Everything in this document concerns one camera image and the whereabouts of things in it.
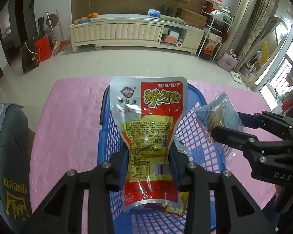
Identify white metal rack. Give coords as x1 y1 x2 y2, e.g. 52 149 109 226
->
197 4 232 61

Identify red and silver snack packet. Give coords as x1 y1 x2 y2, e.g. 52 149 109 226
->
109 76 189 212

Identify pink tote bag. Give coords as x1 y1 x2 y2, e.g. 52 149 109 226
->
218 49 238 72

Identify cardboard box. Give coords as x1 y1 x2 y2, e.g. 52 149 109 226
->
179 9 208 30

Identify blue plastic basket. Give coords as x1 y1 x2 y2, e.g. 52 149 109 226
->
97 83 231 234

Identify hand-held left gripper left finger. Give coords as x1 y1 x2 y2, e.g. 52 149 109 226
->
22 148 130 234

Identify pink quilted blanket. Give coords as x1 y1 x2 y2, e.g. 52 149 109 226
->
30 77 282 215

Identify clear snack wrapper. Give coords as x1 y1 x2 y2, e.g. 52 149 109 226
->
173 136 194 154

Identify red bag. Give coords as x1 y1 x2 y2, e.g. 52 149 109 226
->
34 35 53 62

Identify large snack bag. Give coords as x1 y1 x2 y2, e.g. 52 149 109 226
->
203 40 219 54

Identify pink broom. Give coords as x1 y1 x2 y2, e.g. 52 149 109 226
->
52 9 70 55

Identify white slippers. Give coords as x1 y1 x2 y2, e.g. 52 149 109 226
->
230 69 243 84

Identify yellow snack packet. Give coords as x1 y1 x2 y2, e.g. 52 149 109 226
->
159 191 190 215

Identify cream tv cabinet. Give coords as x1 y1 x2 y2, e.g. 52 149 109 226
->
69 14 207 54

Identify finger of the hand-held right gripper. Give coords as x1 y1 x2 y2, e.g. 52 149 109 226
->
211 125 267 153
237 111 293 141

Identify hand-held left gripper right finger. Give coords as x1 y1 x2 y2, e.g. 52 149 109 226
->
169 146 277 234

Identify dark bag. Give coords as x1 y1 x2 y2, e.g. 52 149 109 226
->
21 38 41 74

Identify silver air conditioner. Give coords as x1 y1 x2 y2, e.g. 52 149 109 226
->
231 0 260 54

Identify clear blue cake packet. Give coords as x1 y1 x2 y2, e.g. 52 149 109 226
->
194 91 246 168

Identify orange box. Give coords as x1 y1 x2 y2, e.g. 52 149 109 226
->
162 35 178 44

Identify green cushion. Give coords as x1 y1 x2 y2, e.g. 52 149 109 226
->
160 15 186 25

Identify patterned curtain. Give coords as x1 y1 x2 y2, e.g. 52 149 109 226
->
236 0 280 74

